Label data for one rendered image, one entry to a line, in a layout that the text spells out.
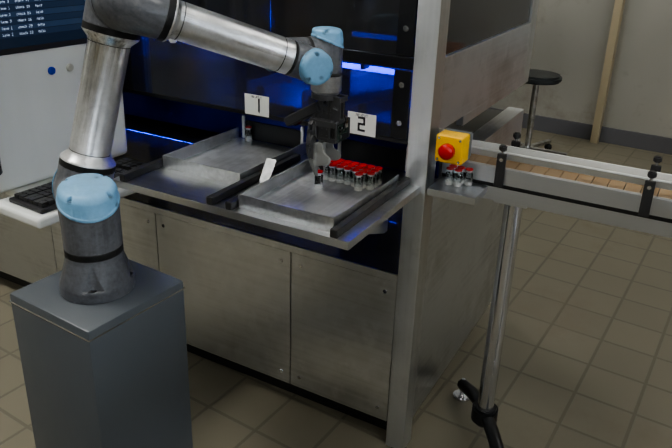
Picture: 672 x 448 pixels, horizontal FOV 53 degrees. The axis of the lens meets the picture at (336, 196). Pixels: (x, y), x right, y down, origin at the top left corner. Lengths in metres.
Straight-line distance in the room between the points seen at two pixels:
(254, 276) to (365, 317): 0.40
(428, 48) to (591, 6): 3.93
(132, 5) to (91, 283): 0.55
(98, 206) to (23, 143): 0.70
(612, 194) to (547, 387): 1.04
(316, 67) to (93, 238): 0.56
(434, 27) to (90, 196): 0.88
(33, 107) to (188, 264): 0.73
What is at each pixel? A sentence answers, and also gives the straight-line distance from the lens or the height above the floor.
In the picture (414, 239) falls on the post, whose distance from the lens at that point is 1.86.
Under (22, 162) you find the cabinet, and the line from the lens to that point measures 2.07.
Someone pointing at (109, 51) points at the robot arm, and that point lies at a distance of 1.47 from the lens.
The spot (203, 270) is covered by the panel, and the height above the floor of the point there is 0.42.
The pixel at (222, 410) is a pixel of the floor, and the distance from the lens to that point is 2.40.
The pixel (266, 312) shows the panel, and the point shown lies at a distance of 2.25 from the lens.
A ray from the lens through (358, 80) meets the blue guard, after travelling 1.80.
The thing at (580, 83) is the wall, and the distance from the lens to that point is 5.65.
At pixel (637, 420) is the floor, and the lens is 2.60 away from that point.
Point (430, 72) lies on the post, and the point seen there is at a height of 1.18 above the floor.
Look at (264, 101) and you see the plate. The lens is 1.97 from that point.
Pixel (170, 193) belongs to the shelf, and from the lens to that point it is 1.73.
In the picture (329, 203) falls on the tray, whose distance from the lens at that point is 1.65.
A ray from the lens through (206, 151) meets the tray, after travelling 2.03.
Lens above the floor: 1.51
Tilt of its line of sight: 22 degrees down
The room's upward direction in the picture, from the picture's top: 2 degrees clockwise
